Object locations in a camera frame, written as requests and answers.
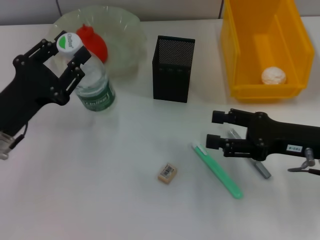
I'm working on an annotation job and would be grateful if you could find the clear water bottle green label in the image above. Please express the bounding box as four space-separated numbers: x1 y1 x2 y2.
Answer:
56 32 116 113

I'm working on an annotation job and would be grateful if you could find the yellow plastic bin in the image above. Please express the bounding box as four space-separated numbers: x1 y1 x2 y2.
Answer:
219 0 315 103

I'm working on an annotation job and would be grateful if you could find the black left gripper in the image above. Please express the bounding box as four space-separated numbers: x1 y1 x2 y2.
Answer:
0 31 92 138

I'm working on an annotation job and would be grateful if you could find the white paper ball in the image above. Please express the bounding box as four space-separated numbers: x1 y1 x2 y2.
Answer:
261 66 288 85

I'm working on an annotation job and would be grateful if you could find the right gripper connector cable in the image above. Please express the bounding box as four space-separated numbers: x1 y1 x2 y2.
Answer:
287 147 320 176

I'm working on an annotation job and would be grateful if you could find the left gripper connector cable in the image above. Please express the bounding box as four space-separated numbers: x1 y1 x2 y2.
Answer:
9 123 28 150

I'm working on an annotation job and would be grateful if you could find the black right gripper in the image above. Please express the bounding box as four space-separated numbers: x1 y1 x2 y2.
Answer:
205 108 320 161

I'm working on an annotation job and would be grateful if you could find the gripper connector cable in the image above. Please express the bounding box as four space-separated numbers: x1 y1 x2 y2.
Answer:
9 123 28 150
287 147 320 176

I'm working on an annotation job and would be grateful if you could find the mint green pen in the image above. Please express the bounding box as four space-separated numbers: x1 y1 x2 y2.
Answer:
191 142 244 200

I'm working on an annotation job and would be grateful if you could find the grey marker clear cap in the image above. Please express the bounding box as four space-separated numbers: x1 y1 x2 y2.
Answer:
227 128 272 179

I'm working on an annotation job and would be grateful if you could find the black mesh pen holder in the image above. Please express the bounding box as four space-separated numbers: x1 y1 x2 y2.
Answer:
151 35 196 104

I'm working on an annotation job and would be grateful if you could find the red-orange toy orange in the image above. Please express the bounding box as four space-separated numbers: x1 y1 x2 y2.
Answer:
76 23 109 63

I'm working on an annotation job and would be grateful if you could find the beige eraser with barcode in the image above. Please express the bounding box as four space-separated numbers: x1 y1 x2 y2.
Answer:
157 162 179 182

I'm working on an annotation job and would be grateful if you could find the pale green glass fruit plate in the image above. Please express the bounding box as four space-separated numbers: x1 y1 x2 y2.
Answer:
48 4 147 78

